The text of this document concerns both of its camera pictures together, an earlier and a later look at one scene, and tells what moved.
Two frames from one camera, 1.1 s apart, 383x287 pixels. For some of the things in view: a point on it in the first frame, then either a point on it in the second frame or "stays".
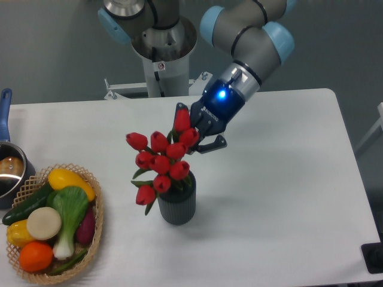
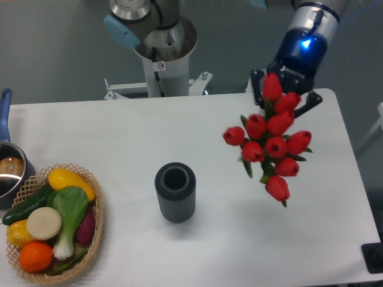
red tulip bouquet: x=165 y=161 -> x=266 y=140
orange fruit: x=36 y=256 stays
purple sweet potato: x=85 y=229 stays
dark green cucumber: x=22 y=211 stays
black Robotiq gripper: x=219 y=104 -> x=303 y=53
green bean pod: x=69 y=265 stays
